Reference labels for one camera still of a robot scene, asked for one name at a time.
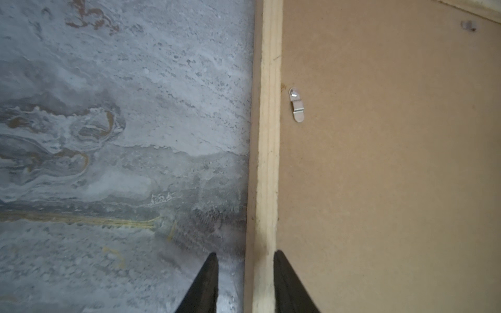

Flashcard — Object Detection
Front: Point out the metal hanger clip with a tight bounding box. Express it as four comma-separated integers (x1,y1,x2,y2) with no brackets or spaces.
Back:
288,87,305,123

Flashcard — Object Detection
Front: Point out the light wooden picture frame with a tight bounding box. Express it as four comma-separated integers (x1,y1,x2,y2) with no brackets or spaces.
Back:
242,0,501,313

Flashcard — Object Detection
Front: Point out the wooden backing board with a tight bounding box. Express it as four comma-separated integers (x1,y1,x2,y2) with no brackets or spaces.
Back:
275,0,501,313

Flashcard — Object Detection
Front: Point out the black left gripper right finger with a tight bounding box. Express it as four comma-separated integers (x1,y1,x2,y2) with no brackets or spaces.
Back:
273,250,320,313

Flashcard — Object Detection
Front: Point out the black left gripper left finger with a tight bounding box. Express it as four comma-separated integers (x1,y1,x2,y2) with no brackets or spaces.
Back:
175,252,219,313

